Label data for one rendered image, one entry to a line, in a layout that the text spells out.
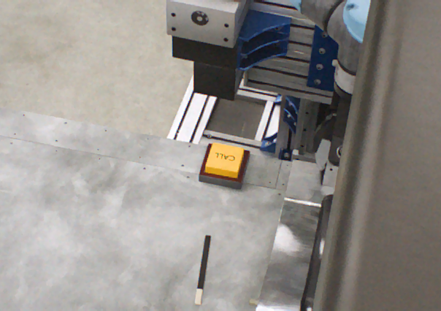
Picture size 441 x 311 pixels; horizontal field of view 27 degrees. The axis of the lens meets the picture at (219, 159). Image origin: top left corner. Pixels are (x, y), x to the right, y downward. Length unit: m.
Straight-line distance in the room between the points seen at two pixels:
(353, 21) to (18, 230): 0.69
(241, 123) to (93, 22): 0.84
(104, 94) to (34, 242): 1.39
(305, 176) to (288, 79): 0.43
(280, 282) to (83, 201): 0.43
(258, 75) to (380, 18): 1.81
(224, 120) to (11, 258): 1.12
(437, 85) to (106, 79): 2.85
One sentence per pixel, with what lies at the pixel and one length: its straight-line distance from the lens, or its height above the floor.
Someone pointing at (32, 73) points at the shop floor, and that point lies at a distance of 3.05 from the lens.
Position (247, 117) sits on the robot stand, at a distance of 2.60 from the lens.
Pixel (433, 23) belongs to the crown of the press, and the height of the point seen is 2.01.
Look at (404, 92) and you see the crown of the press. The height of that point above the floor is 2.01.
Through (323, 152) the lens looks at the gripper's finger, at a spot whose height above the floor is 0.95.
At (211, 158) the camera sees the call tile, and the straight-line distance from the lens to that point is 1.67.
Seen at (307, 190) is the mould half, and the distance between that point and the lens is 1.57.
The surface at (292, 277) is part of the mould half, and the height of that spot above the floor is 0.90.
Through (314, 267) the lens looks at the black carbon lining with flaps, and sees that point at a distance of 1.49.
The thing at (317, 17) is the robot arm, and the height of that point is 1.20.
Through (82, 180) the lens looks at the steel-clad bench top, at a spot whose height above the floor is 0.80.
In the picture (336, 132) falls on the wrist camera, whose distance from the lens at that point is 1.44.
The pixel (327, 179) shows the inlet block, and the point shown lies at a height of 0.90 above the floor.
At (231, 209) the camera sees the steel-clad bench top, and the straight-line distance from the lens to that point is 1.65.
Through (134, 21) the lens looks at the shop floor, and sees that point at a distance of 3.20.
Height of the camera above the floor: 2.12
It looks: 50 degrees down
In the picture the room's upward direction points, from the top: 2 degrees clockwise
